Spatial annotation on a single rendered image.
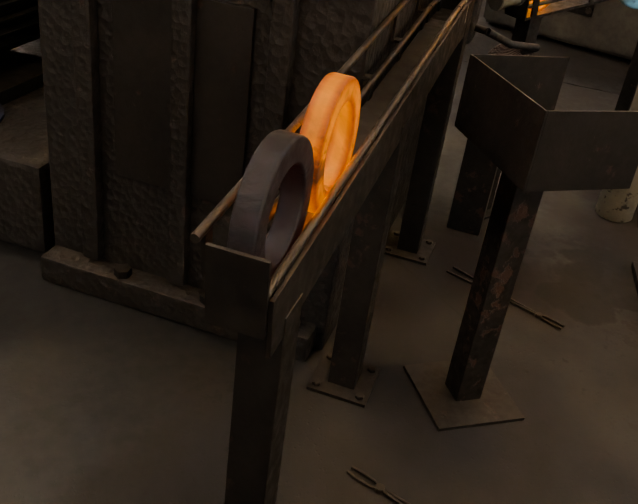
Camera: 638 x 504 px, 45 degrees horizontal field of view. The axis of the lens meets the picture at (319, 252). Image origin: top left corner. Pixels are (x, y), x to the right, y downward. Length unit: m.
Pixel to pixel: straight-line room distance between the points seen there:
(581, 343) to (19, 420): 1.30
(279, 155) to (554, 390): 1.16
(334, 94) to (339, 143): 0.14
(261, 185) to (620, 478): 1.11
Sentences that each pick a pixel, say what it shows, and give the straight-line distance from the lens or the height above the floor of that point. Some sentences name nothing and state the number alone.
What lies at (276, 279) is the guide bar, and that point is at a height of 0.63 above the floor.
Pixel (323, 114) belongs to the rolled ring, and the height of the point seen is 0.76.
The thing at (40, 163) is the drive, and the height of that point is 0.25.
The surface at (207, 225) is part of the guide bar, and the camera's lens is 0.84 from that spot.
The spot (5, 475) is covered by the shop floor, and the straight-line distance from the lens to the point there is 1.51.
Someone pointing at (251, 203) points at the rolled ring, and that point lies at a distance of 0.79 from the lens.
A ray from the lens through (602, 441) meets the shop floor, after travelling 1.75.
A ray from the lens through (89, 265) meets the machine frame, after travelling 1.88.
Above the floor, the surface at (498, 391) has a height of 0.01.
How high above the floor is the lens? 1.10
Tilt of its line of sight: 31 degrees down
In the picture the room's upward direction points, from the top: 8 degrees clockwise
